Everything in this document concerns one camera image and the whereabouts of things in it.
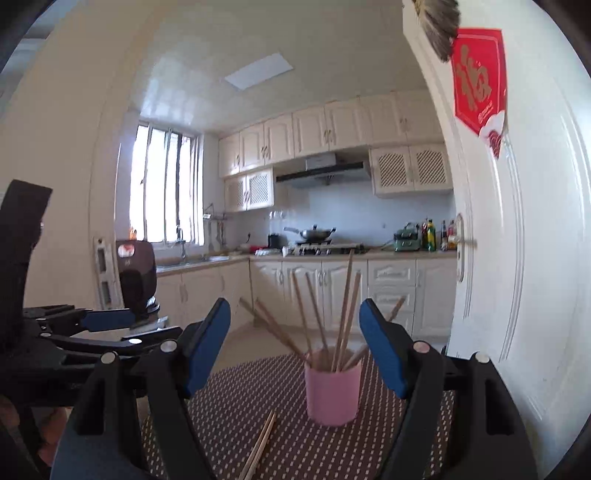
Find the window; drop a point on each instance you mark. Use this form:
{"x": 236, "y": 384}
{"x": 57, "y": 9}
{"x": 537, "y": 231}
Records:
{"x": 165, "y": 186}

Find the silver door handle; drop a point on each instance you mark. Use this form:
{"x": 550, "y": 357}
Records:
{"x": 463, "y": 242}

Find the lower kitchen cabinets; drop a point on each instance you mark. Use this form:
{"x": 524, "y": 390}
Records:
{"x": 428, "y": 281}

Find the dark sauce bottle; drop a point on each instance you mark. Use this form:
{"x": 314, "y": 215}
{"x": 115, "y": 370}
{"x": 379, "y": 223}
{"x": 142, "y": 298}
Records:
{"x": 444, "y": 237}

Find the green bottle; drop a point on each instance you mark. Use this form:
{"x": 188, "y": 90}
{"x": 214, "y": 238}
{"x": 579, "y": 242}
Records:
{"x": 431, "y": 236}

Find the black kettle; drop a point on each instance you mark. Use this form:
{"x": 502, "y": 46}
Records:
{"x": 275, "y": 241}

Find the feather fan on door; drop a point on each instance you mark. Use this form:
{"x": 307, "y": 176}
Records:
{"x": 440, "y": 20}

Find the pink cup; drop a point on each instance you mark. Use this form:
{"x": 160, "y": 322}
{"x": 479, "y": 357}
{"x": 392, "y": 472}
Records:
{"x": 332, "y": 397}

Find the upper kitchen cabinets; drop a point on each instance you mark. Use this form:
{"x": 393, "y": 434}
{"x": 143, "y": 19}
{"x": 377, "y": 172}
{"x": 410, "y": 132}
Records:
{"x": 399, "y": 132}

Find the orange bottle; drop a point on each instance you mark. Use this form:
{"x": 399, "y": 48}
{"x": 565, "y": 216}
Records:
{"x": 452, "y": 236}

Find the red fu door poster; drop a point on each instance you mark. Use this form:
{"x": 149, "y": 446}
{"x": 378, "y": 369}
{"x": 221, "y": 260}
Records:
{"x": 480, "y": 84}

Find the black wok with lid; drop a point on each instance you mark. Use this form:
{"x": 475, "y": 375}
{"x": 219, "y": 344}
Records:
{"x": 312, "y": 235}

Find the black air fryer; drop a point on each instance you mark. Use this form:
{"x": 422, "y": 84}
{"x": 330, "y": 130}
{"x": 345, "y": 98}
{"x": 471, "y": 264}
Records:
{"x": 137, "y": 277}

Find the ceiling light panel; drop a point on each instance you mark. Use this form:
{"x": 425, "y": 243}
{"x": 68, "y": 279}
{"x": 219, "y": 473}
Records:
{"x": 259, "y": 71}

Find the wooden chopstick in cup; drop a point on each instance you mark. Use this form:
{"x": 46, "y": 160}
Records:
{"x": 325, "y": 346}
{"x": 300, "y": 306}

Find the white door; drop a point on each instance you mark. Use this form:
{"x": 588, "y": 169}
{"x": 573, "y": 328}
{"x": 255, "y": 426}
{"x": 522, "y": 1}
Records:
{"x": 525, "y": 299}

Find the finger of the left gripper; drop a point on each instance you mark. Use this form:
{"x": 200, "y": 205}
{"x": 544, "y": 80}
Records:
{"x": 137, "y": 344}
{"x": 106, "y": 320}

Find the wall utensil rack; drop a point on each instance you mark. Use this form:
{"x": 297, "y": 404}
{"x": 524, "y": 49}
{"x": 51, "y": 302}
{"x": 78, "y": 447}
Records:
{"x": 214, "y": 224}

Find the brown polka dot tablecloth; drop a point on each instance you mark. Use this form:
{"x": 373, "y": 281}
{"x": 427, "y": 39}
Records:
{"x": 229, "y": 413}

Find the green electric cooker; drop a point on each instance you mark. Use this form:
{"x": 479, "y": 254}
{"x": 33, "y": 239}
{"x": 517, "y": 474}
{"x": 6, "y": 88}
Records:
{"x": 407, "y": 239}

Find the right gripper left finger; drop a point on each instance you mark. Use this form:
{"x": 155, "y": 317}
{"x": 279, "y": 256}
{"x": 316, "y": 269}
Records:
{"x": 201, "y": 342}

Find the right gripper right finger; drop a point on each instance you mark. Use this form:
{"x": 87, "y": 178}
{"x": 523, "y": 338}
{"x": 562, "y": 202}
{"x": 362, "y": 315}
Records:
{"x": 397, "y": 382}

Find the kitchen cabinets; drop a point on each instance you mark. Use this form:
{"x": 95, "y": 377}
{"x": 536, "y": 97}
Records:
{"x": 399, "y": 132}
{"x": 428, "y": 281}

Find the black range hood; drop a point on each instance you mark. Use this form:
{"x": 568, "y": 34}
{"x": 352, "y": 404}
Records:
{"x": 328, "y": 169}

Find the gas stove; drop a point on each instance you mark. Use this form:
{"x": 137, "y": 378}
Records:
{"x": 324, "y": 249}

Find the dark wooden chopstick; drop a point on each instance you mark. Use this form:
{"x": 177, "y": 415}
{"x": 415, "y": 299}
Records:
{"x": 275, "y": 330}

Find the sink faucet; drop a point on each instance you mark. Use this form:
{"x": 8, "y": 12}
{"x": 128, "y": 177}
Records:
{"x": 181, "y": 243}

